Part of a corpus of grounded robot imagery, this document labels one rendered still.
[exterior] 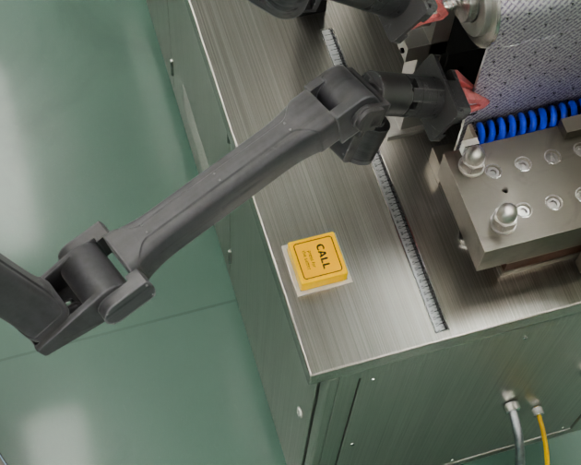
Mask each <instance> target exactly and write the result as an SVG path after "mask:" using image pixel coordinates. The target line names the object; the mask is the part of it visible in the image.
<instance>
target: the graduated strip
mask: <svg viewBox="0 0 581 465"><path fill-rule="evenodd" d="M320 31H321V34H322V37H323V39H324V42H325V45H326V48H327V50H328V53H329V56H330V58H331V61H332V64H333V66H337V65H342V66H345V67H348V65H347V62H346V59H345V57H344V54H343V53H342V50H341V48H340V45H339V42H338V38H337V36H336V33H335V31H334V29H333V28H329V29H324V30H320ZM371 165H372V168H373V172H374V174H375V177H376V180H377V182H378V184H379V187H380V189H381V192H382V194H383V197H384V200H385V203H386V206H387V208H388V211H389V213H390V216H391V219H392V221H393V223H394V226H395V228H396V231H397V235H398V238H399V240H400V242H401V245H402V247H403V250H404V252H405V255H406V258H407V260H408V262H409V266H410V269H411V271H412V274H413V277H414V279H415V281H416V284H417V286H418V289H419V291H420V294H421V298H422V300H423V303H424V305H425V308H426V310H427V313H428V316H429V318H430V320H431V323H432V325H433V329H434V332H435V333H439V332H443V331H446V330H449V329H450V328H449V326H448V324H447V321H446V319H445V315H444V312H443V309H442V307H441V305H440V303H439V300H438V297H437V295H436V292H435V290H434V287H433V284H432V281H431V279H430V276H429V274H428V271H427V269H426V267H425V264H424V262H423V259H422V257H421V252H420V250H419V247H418V246H417V243H416V241H415V238H414V235H413V233H412V230H411V228H410V226H409V222H408V219H407V217H406V214H405V212H404V209H403V207H402V205H401V202H400V200H399V197H398V195H397V190H396V189H395V186H394V184H393V181H392V178H391V176H390V173H389V171H388V169H387V167H386V164H385V160H384V157H383V155H382V152H381V150H380V148H379V150H378V151H377V153H376V154H375V156H374V158H373V161H372V162H371Z"/></svg>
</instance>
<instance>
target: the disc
mask: <svg viewBox="0 0 581 465"><path fill-rule="evenodd" d="M500 22H501V0H492V19H491V24H490V27H489V29H488V31H487V32H486V33H485V34H484V35H482V36H478V37H472V36H470V35H469V34H468V33H467V35H468V36H469V38H470V39H471V40H472V41H473V42H474V43H475V44H476V45H477V46H479V47H480V48H488V47H490V46H492V45H493V43H494V42H495V40H496V38H497V35H498V32H499V29H500Z"/></svg>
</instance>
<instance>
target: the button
mask: <svg viewBox="0 0 581 465"><path fill-rule="evenodd" d="M288 253H289V256H290V262H291V264H292V267H293V270H294V273H295V276H296V279H297V281H298V284H299V287H300V290H301V291H305V290H308V289H312V288H315V287H319V286H323V285H327V284H330V283H334V282H338V281H342V280H346V279H347V277H348V271H347V268H346V265H345V262H344V259H343V256H342V254H341V252H340V249H339V246H338V241H337V239H336V236H335V234H334V233H333V232H328V233H324V234H320V235H317V236H313V237H309V238H305V239H301V240H298V241H294V242H290V243H288Z"/></svg>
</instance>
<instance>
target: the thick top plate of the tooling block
mask: <svg viewBox="0 0 581 465"><path fill-rule="evenodd" d="M479 146H481V147H482V148H483V149H484V152H485V162H484V165H485V167H484V171H483V173H482V174H481V175H480V176H478V177H467V176H466V175H464V174H463V173H461V171H459V169H458V162H459V160H460V158H461V157H462V155H461V153H460V150H459V149H458V150H454V151H450V152H447V153H444V156H443V158H442V161H441V164H440V167H439V171H438V174H437V176H438V178H439V181H440V183H441V185H442V188H443V189H444V192H445V196H446V198H447V201H448V203H449V205H450V208H451V209H452V212H453V214H454V217H455V219H456V223H457V226H458V228H459V230H460V232H461V234H462V237H463V239H464V242H465V244H466V247H467V249H468V252H469V254H470V257H471V259H472V262H473V264H474V267H475V269H476V270H477V271H479V270H483V269H486V268H493V267H496V266H500V265H503V264H507V263H511V262H515V261H517V260H521V259H525V258H529V257H533V256H538V255H542V254H546V253H550V252H553V251H557V250H560V249H564V248H567V247H571V246H575V245H579V244H581V136H577V137H569V138H566V139H563V135H562V133H561V131H560V129H559V127H558V126H554V127H550V128H546V129H542V130H539V131H534V132H530V133H526V134H523V135H519V136H515V137H508V138H504V139H500V140H496V141H493V142H489V143H484V144H480V145H479ZM503 203H512V204H514V205H515V206H516V208H517V221H516V229H515V230H514V231H513V232H512V233H510V234H507V235H501V234H499V233H497V232H495V231H494V230H493V229H492V228H491V225H490V218H491V215H492V214H493V213H494V212H495V210H496V209H497V208H499V207H500V206H501V205H502V204H503Z"/></svg>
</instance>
